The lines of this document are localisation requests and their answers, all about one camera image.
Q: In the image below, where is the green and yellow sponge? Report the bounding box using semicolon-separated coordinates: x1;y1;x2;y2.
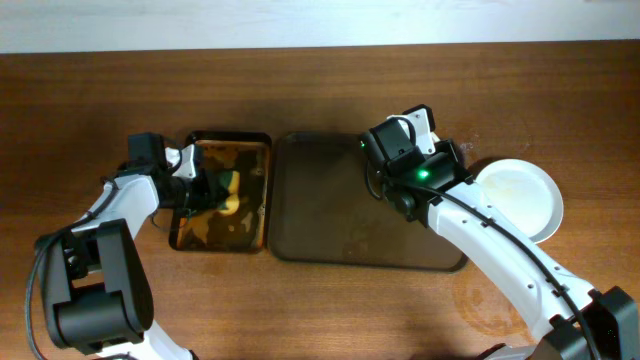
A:
216;170;240;216

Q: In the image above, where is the white plate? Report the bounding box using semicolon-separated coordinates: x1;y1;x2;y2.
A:
430;132;441;144
476;159;564;243

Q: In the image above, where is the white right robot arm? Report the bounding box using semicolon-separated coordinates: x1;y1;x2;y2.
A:
360;104;639;359

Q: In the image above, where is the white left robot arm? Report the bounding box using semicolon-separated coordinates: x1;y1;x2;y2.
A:
25;133;240;359

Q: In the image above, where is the small black water tray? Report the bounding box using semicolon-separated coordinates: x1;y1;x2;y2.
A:
169;130;272;254

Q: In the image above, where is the large brown serving tray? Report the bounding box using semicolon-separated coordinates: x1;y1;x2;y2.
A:
267;132;468;273

